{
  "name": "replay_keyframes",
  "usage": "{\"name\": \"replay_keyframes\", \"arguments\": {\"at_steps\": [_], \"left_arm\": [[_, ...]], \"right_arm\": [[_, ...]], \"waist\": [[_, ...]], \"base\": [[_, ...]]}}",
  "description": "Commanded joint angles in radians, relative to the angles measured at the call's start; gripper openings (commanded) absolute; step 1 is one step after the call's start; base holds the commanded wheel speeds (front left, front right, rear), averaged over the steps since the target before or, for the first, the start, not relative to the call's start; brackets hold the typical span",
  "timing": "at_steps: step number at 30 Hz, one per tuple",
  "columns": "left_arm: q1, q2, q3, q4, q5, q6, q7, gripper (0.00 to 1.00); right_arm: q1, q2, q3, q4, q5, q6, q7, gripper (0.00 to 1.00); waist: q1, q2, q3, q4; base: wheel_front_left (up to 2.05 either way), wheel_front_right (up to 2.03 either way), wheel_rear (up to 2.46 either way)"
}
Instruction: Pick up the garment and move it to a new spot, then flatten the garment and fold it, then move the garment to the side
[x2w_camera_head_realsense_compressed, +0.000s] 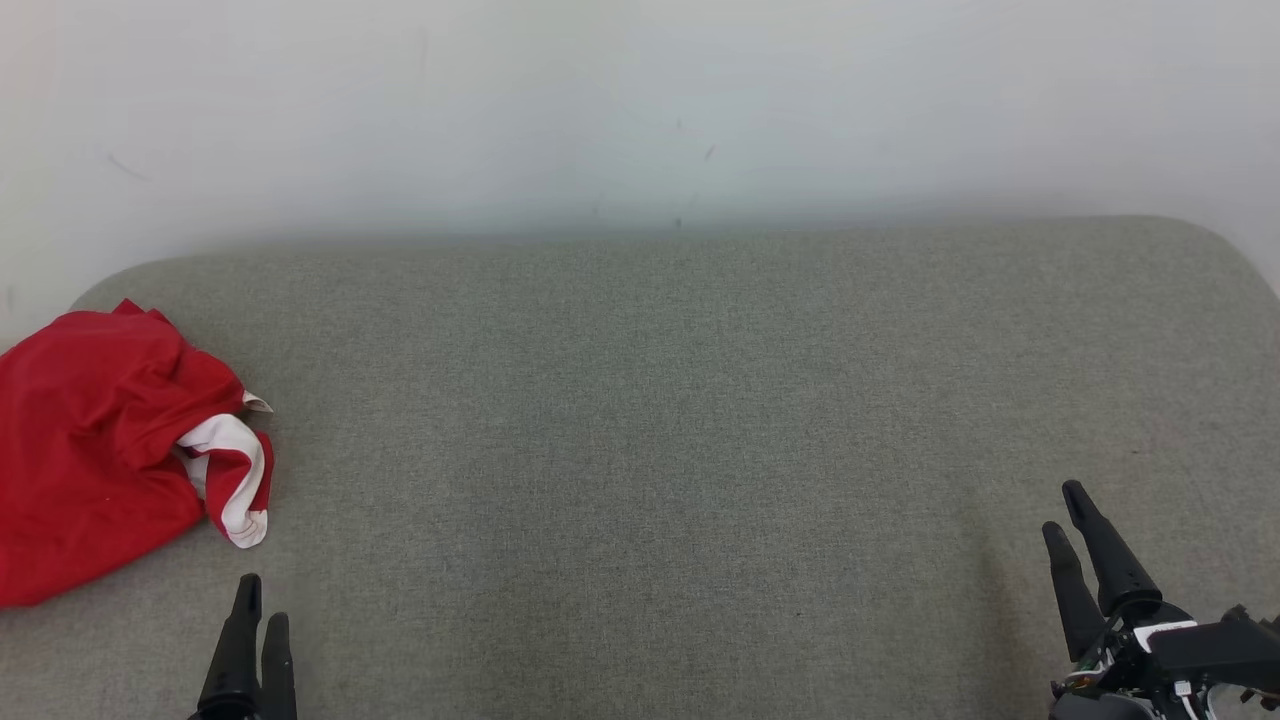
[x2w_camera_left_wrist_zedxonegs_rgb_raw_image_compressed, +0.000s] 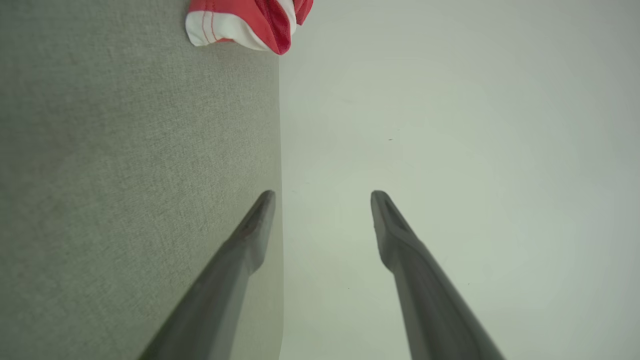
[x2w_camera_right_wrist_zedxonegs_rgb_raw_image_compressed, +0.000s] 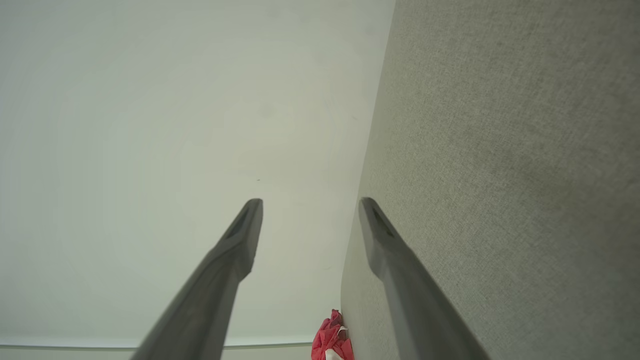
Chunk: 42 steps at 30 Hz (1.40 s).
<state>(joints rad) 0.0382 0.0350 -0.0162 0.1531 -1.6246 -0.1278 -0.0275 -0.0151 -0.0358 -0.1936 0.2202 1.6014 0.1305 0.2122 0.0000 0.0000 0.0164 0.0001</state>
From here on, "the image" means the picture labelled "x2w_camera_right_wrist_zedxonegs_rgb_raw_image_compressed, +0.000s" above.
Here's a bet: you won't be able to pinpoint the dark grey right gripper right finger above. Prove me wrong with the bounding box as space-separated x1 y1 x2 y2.
358 197 490 360

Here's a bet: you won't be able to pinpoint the red basketball jersey white sleeves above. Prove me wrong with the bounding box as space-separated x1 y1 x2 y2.
311 309 355 360

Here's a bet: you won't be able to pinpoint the grey fabric panel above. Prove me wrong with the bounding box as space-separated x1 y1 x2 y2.
341 0 640 360

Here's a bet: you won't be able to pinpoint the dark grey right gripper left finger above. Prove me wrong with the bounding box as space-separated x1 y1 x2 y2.
131 198 264 360

